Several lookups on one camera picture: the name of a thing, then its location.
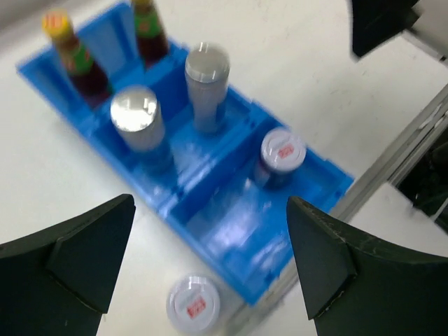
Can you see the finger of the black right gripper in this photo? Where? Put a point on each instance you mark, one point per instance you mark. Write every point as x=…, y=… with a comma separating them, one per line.
x=374, y=22

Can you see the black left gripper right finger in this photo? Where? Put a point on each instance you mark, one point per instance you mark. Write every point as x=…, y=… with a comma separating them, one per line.
x=355, y=283

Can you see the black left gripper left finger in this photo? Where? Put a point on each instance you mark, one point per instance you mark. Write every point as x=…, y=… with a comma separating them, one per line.
x=60, y=280

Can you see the silver blue shaker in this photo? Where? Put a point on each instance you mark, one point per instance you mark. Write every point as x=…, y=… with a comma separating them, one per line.
x=136, y=114
x=207, y=68

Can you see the sauce bottle yellow cap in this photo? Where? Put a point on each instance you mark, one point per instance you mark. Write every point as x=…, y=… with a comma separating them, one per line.
x=150, y=34
x=86, y=75

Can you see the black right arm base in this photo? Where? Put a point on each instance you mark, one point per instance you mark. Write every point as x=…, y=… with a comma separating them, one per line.
x=426, y=184

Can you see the blue near storage bin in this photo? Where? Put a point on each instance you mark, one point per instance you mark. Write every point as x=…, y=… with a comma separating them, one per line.
x=239, y=228

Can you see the blue storage bin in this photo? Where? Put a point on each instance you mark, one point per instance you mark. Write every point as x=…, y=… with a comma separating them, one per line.
x=198, y=159
x=239, y=228
x=110, y=38

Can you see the blue middle storage bin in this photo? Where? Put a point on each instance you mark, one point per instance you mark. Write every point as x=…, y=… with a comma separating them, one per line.
x=198, y=159

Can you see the blue far storage bin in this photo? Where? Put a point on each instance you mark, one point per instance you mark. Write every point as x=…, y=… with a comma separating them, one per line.
x=110, y=38

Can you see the aluminium frame rail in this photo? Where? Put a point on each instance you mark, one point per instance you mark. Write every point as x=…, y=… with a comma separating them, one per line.
x=395, y=163

